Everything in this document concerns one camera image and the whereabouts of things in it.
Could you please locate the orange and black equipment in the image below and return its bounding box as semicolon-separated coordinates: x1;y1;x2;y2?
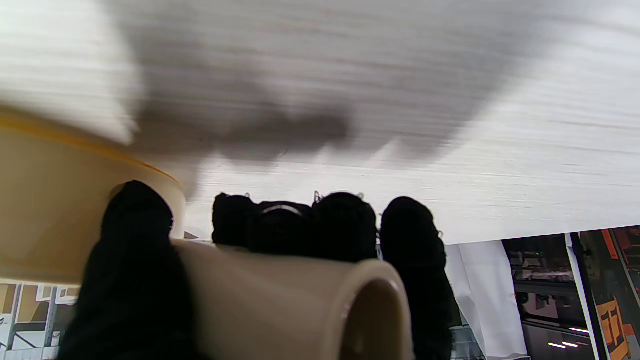
500;225;640;360

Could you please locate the warehouse photo backdrop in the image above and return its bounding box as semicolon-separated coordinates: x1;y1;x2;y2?
0;280;76;360

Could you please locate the beige plastic dustpan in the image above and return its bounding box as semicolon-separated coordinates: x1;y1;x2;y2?
0;107;416;360

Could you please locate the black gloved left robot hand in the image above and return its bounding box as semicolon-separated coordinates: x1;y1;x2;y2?
57;180;457;360

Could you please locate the white fabric sheet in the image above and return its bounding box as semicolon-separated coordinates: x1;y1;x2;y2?
444;239;532;360

